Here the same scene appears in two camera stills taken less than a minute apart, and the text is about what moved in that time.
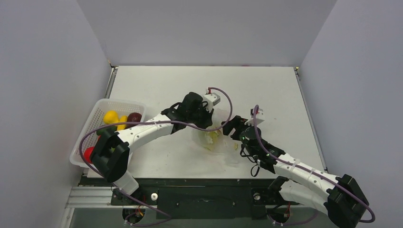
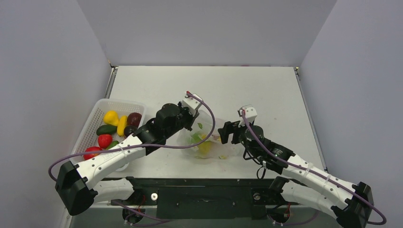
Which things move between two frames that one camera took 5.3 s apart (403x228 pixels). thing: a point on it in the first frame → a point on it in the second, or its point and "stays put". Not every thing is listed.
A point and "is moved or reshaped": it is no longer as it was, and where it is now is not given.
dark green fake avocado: (106, 131) stays put
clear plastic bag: (214, 147) is moved or reshaped
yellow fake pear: (110, 117) stays put
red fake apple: (87, 154) stays put
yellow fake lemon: (214, 136) → (205, 147)
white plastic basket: (123, 107) stays put
